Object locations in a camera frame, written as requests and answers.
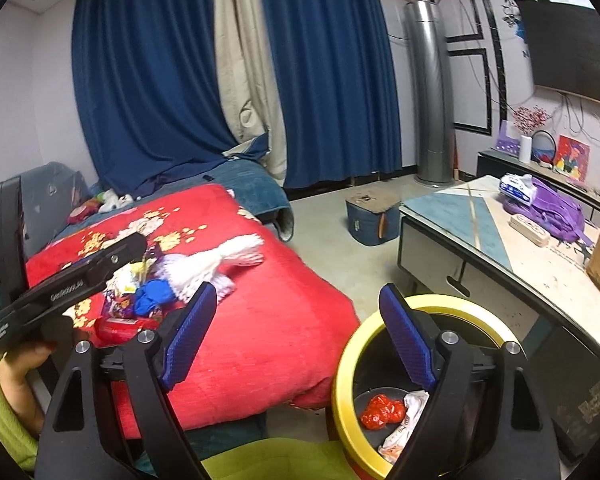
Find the beige power strip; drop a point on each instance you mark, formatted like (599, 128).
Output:
(530, 230)

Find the purple box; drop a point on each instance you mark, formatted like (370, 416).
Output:
(505, 142)

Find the red heart wall ornament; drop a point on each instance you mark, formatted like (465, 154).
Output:
(530, 117)

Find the white cylinder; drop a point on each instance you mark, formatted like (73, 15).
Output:
(525, 149)

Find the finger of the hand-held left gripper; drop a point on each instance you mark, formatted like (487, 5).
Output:
(125, 252)

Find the blue crumpled cloth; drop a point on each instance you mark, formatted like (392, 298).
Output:
(152, 295)

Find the white crumpled wrapper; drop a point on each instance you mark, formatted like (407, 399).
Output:
(405, 430)

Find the white foam fruit net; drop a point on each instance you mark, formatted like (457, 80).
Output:
(215, 260)

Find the blue sofa cover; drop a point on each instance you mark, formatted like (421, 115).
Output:
(250, 180)

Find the white plush toy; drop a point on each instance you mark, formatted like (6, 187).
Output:
(115, 202)

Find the silver tower air conditioner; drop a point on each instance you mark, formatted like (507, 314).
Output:
(430, 85)

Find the red floral blanket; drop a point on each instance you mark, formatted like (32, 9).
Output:
(280, 320)

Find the red crumpled wrapper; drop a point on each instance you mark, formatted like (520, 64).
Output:
(380, 410)

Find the coffee table with drawers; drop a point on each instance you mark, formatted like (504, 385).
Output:
(430, 255)

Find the red plush toy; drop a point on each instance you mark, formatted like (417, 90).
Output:
(82, 212)

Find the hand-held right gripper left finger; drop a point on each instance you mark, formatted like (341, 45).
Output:
(190, 340)

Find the blue storage stool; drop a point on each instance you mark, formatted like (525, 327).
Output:
(370, 225)

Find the grey plastic cover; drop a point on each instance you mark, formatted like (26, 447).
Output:
(55, 185)

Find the round framed ornament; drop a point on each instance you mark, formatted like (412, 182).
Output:
(545, 152)

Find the black television stand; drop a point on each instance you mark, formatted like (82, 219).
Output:
(490, 165)

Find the purple backpack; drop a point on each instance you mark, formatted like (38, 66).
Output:
(555, 210)

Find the narrow blue curtain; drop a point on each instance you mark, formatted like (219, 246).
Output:
(330, 85)

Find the blue white tissue pack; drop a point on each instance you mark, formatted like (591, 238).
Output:
(515, 187)

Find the person's left hand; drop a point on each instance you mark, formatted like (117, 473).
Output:
(25, 365)

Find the red snack packet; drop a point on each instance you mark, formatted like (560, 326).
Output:
(120, 329)

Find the black wall television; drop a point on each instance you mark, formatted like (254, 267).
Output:
(570, 50)

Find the beige curtain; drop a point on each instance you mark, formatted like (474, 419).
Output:
(240, 60)

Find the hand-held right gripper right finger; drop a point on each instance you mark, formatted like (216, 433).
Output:
(410, 345)

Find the wide blue curtain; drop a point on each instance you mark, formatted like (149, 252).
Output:
(145, 85)

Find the person's green clothing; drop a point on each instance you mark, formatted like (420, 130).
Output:
(280, 460)

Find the purple candy wrapper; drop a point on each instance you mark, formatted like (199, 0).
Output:
(119, 306)

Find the yellow rimmed black bin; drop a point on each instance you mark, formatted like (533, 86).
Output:
(350, 360)

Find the colourful painting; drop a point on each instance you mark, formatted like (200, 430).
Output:
(572, 157)

